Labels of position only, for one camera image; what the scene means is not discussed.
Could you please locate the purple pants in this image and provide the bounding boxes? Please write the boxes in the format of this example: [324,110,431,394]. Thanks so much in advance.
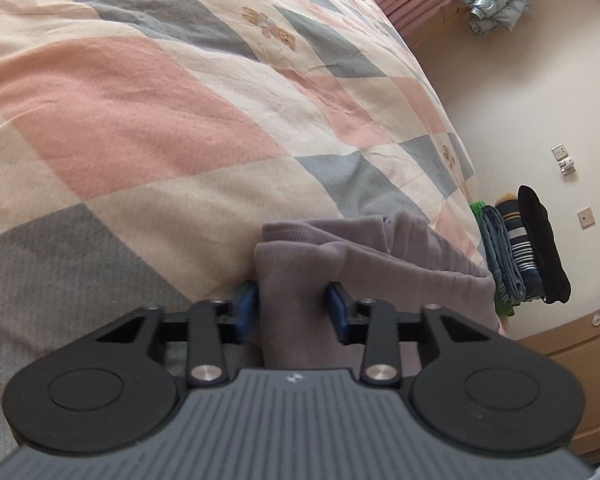
[254,212,501,371]

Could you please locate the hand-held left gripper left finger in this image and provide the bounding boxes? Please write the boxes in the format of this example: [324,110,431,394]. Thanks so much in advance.
[96,280,258,388]

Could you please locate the checkered bear print quilt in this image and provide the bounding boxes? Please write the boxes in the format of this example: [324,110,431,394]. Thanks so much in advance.
[0,0,487,466]

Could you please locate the striped folded sweater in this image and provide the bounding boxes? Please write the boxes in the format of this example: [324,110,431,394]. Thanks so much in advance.
[495,192,546,301]

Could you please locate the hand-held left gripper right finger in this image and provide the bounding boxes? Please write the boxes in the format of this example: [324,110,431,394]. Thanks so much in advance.
[327,282,491,388]

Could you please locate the black folded garment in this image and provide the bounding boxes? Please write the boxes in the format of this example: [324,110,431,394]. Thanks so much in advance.
[517,185,572,305]

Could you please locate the wooden door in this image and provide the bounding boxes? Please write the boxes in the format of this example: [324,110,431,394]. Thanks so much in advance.
[512,305,600,463]

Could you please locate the folded blue jeans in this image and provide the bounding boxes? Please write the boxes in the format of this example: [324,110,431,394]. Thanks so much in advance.
[481,205,527,306]

